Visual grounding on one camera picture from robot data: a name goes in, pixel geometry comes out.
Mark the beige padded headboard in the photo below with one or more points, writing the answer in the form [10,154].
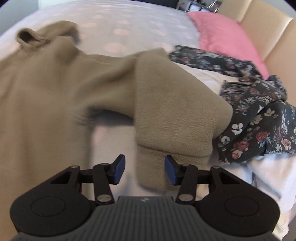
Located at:
[270,27]

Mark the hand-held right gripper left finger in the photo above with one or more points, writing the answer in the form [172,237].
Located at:
[118,170]

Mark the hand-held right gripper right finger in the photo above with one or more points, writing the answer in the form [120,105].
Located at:
[170,170]

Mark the pink pillow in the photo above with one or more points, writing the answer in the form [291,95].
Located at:
[222,34]

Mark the white cloth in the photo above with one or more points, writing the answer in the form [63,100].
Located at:
[266,185]

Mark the dark floral garment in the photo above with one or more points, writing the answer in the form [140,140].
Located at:
[259,111]

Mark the beige fleece hoodie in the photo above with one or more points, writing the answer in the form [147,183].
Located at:
[57,97]

